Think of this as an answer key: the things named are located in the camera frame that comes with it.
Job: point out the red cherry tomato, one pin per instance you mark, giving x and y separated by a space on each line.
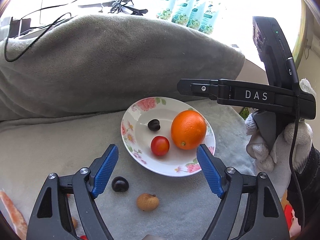
160 146

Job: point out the grey sofa back cushion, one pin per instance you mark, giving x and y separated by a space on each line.
99 63

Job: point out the large orange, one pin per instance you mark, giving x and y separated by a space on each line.
188 130

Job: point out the brown longan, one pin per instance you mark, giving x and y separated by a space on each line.
147 202

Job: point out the floral white plate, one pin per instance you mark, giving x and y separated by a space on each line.
137 137

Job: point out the peeled pomelo segment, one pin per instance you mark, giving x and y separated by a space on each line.
19 223

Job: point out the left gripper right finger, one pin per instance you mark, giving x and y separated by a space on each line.
249 203

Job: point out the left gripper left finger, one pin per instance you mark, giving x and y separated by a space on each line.
51 216

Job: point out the dark grape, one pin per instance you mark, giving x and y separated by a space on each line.
154 125
120 184

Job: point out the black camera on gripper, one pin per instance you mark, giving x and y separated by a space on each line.
273 50

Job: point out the white gloved right hand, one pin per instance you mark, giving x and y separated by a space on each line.
276 159

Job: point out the dark grape on plate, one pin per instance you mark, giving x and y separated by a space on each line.
154 125

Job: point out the grey sofa seat cover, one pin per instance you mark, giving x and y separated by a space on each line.
33 148

